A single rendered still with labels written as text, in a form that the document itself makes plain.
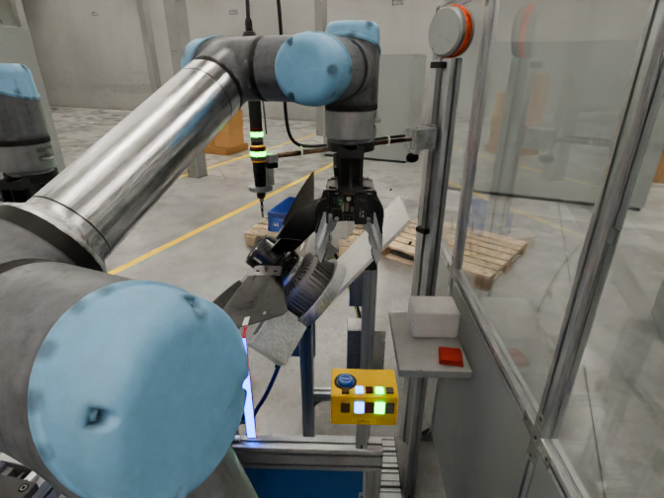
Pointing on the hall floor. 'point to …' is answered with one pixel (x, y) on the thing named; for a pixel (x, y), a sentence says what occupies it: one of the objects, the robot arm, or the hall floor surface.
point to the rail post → (373, 484)
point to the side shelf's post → (415, 435)
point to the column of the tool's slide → (424, 287)
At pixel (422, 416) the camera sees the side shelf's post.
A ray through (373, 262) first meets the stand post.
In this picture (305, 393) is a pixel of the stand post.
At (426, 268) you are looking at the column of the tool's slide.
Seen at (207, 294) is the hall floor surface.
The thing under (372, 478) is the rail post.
